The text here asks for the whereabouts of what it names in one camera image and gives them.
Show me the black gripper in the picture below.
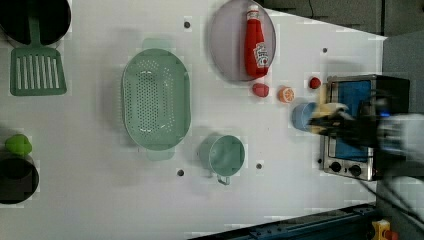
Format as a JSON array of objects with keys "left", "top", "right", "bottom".
[{"left": 328, "top": 101, "right": 379, "bottom": 148}]

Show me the yellow plush peeled banana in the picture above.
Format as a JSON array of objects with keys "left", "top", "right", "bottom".
[{"left": 308, "top": 84, "right": 348, "bottom": 135}]

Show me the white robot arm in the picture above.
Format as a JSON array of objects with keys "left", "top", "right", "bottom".
[{"left": 327, "top": 108, "right": 423, "bottom": 180}]

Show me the steel toaster oven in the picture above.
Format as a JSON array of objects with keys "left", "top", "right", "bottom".
[{"left": 320, "top": 75, "right": 410, "bottom": 181}]

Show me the blue bowl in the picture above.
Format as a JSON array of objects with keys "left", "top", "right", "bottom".
[{"left": 291, "top": 102, "right": 316, "bottom": 132}]

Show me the dark red plush strawberry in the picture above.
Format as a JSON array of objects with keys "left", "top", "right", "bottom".
[{"left": 309, "top": 77, "right": 321, "bottom": 89}]

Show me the plush orange slice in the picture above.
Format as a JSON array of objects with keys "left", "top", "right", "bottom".
[{"left": 278, "top": 87, "right": 295, "bottom": 103}]

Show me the pink plush strawberry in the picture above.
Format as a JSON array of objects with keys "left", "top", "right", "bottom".
[{"left": 252, "top": 83, "right": 269, "bottom": 98}]

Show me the red plush ketchup bottle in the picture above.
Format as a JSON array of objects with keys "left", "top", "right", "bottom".
[{"left": 244, "top": 5, "right": 269, "bottom": 79}]

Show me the green oval colander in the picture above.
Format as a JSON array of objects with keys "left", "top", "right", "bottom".
[{"left": 121, "top": 38, "right": 191, "bottom": 161}]

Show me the black round pot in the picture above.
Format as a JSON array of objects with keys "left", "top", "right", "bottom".
[{"left": 0, "top": 0, "right": 71, "bottom": 45}]

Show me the green slotted spatula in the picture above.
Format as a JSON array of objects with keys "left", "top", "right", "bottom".
[{"left": 10, "top": 16, "right": 67, "bottom": 96}]

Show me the green plush pepper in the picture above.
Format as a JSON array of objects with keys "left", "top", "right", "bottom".
[{"left": 5, "top": 134, "right": 32, "bottom": 156}]

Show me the black round pan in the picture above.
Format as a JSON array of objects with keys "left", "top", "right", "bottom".
[{"left": 0, "top": 157, "right": 39, "bottom": 205}]

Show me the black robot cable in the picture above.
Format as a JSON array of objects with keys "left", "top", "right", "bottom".
[{"left": 358, "top": 178, "right": 424, "bottom": 224}]

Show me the blue metal frame rail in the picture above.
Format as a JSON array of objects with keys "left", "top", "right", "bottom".
[{"left": 191, "top": 204, "right": 381, "bottom": 240}]

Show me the green cup with handle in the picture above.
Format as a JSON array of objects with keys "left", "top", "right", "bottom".
[{"left": 199, "top": 135, "right": 245, "bottom": 186}]

